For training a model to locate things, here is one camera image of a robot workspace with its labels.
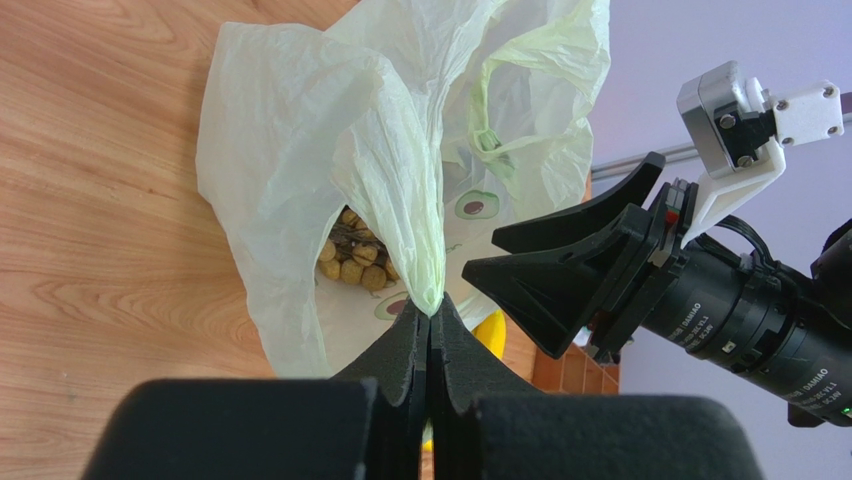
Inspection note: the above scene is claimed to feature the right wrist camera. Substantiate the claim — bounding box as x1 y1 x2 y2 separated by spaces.
677 61 851 242

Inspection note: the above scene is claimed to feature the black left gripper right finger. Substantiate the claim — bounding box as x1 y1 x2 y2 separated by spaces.
428 298 763 479

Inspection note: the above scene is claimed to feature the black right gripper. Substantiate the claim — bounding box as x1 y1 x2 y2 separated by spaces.
462 152 829 426

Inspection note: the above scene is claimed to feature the wooden compartment organizer tray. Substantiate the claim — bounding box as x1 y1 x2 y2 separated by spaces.
531 344 620 395

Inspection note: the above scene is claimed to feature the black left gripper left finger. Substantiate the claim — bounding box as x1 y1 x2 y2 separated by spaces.
83 308 429 479

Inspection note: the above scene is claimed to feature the pale green plastic bag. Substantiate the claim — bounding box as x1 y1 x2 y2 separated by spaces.
195 1 611 378

